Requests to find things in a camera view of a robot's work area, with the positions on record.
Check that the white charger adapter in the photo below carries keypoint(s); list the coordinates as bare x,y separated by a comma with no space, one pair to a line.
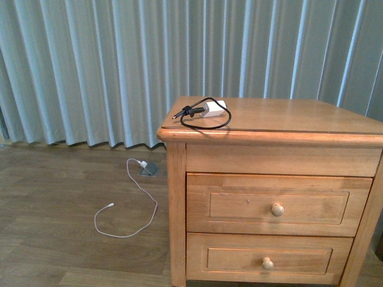
212,109

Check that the wooden drawer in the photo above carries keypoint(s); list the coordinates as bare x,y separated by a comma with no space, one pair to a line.
275,204
268,259

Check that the open metal floor socket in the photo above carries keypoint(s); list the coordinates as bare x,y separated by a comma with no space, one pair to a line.
151,169

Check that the wooden nightstand cabinet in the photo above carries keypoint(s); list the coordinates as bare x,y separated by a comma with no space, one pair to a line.
273,137

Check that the light grey pleated curtain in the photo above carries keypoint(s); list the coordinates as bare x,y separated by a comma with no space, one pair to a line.
109,71

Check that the white wall plug adapter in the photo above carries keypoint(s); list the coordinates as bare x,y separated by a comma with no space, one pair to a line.
143,164

